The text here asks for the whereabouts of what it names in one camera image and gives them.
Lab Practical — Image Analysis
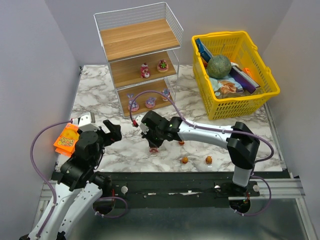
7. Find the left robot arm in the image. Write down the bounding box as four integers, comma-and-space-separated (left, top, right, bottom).
21, 116, 122, 240

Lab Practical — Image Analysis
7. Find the pink bear toy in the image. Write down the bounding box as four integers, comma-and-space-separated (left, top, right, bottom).
140, 63, 150, 79

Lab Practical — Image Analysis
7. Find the snack bag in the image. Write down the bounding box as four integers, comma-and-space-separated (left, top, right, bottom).
209, 77, 245, 99

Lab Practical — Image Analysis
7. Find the orange duck toy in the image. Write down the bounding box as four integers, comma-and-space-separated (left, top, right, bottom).
205, 156, 213, 165

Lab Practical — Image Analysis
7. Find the purple box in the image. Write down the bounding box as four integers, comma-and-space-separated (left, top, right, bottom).
229, 65, 261, 94

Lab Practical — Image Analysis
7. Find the blue book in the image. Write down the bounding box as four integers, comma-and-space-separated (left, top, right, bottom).
195, 38, 213, 63

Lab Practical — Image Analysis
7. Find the white wire wooden shelf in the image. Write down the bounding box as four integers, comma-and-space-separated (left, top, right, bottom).
94, 2, 184, 118

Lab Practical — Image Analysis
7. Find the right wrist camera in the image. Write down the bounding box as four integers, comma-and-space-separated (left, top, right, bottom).
133, 114, 144, 128

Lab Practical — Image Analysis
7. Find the purple bunny orange cup toy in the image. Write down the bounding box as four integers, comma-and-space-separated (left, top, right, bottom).
161, 88, 171, 102

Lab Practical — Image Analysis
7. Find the orange sponge box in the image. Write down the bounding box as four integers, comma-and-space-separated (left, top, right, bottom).
53, 123, 80, 157

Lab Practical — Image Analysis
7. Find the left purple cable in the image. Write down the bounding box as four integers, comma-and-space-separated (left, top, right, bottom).
29, 121, 76, 238

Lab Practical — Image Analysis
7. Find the green melon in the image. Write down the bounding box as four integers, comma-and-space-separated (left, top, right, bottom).
207, 55, 232, 79

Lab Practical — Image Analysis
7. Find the pink strawberry cake toy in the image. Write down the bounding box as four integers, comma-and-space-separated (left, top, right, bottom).
156, 59, 169, 73

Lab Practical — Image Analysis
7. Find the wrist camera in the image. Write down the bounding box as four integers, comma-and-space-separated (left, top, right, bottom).
71, 112, 99, 132
133, 114, 144, 128

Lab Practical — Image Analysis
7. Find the small orange box in basket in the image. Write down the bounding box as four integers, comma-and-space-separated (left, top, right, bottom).
243, 68, 253, 78

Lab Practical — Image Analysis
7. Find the yellow plastic basket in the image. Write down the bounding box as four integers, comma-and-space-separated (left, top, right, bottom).
191, 30, 280, 120

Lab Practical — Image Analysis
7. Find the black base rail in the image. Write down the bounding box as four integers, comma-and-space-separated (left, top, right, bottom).
51, 171, 293, 210

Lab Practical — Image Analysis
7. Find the red white cake toy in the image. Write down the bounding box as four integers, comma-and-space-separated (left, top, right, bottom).
149, 147, 159, 153

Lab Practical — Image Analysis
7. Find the orange burger toy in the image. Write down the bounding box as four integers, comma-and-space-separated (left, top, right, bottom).
181, 156, 189, 164

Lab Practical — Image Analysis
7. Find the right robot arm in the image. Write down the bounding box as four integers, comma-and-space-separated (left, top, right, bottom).
135, 110, 260, 188

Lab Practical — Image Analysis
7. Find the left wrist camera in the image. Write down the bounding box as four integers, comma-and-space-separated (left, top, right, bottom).
71, 112, 99, 132

